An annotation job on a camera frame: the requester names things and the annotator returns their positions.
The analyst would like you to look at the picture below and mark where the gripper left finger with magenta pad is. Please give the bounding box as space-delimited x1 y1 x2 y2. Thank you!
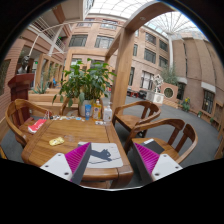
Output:
41 142 91 185

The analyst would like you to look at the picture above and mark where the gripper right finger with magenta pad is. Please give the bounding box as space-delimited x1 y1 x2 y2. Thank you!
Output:
133 143 182 183

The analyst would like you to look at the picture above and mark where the yellow computer mouse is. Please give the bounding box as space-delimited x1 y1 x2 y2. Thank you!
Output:
49 137 64 146

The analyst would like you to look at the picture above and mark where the white mouse pad with cat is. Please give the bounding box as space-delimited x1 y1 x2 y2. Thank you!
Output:
87 143 123 169

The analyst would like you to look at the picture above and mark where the dark notebook on chair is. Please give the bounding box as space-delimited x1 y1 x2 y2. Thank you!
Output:
142 139 164 154

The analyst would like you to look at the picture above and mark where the wooden table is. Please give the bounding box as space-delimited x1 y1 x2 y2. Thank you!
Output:
21 119 133 188

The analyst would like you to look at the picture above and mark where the wooden chair near right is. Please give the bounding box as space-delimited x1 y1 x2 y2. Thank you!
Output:
123 118 199 165

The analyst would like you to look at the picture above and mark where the wooden chair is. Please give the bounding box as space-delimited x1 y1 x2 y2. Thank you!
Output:
5 99 52 147
123 118 199 165
112 100 161 131

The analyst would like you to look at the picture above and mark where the wooden chair far right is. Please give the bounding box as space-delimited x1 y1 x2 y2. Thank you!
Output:
112 100 161 131

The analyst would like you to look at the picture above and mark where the yellow liquid bottle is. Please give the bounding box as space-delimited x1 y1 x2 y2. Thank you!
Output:
93 99 102 120

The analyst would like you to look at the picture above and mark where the white pump bottle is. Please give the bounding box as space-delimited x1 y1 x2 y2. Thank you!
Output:
103 103 112 122

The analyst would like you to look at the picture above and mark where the wooden chair left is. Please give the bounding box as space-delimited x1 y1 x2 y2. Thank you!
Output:
5 99 52 147

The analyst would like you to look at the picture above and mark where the green potted plant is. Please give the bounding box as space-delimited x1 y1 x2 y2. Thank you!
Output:
52 58 116 115

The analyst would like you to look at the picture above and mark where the dark red wooden podium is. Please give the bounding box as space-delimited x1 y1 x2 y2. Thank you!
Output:
8 73 34 101

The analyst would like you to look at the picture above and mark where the wooden pillar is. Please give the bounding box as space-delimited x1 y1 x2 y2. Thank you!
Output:
105 1 173 110

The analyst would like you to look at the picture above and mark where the white statue on pedestal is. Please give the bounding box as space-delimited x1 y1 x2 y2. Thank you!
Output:
146 74 164 105

